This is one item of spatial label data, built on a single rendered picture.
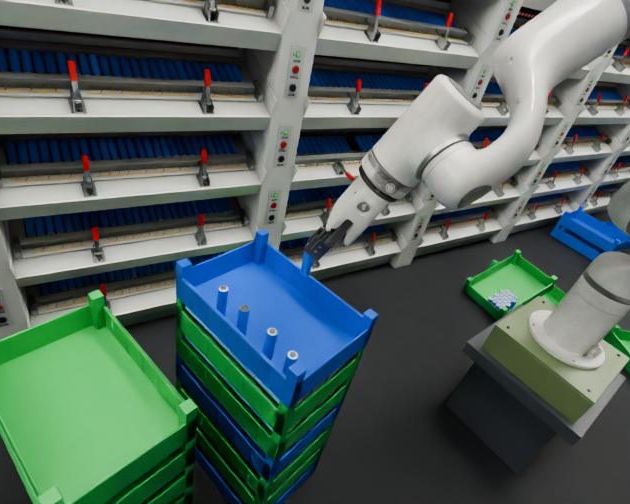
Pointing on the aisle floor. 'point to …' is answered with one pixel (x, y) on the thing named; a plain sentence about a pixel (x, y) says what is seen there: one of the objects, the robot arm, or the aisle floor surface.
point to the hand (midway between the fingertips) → (319, 243)
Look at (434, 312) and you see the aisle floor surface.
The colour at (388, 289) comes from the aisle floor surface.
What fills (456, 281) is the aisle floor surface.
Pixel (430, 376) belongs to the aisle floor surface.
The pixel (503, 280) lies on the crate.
